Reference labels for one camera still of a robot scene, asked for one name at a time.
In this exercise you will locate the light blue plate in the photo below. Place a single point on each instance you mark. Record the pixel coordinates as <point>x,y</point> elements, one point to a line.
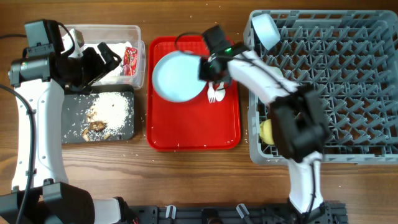
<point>175,77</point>

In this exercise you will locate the pile of white rice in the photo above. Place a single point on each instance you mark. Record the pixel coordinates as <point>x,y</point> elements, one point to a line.
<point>111,109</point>

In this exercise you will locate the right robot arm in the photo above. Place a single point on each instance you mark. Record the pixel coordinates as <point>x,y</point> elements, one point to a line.
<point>298,123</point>

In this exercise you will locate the white plastic spoon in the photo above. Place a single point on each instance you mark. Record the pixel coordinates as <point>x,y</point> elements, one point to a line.
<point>220,92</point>

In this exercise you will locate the red snack wrapper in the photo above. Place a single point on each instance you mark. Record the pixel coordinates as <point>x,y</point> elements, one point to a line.
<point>130,61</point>

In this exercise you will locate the yellow plastic cup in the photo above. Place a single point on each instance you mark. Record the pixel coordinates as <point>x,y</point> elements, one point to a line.
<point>266,132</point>

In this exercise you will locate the grey dishwasher rack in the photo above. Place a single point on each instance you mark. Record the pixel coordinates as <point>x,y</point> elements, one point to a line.
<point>350,58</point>

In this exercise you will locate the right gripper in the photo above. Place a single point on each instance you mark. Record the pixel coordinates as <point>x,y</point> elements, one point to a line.
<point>205,71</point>

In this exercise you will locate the white napkin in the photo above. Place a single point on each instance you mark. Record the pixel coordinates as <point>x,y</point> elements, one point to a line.
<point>119,49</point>

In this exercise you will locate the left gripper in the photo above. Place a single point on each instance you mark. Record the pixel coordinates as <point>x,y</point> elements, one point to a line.
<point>99,66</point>

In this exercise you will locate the red serving tray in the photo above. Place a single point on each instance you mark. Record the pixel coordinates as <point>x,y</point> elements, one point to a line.
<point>193,125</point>

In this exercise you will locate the brown food scraps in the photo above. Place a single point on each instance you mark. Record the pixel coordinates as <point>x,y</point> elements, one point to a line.
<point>94,124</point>

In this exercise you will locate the mint green bowl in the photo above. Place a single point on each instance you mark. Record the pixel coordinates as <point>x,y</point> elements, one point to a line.
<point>277,71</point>

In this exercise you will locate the black plastic tray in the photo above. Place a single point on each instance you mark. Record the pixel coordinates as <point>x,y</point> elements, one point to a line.
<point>74,110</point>

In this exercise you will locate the blue bowl with food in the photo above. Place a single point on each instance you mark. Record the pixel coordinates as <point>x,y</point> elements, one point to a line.
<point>266,30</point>

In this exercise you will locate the white plastic fork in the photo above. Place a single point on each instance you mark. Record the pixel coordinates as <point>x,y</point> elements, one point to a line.
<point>211,93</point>

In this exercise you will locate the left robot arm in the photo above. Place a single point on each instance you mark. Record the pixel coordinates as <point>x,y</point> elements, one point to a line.
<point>41,192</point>

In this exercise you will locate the clear plastic bin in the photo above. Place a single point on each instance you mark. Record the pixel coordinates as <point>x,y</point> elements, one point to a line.
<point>94,34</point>

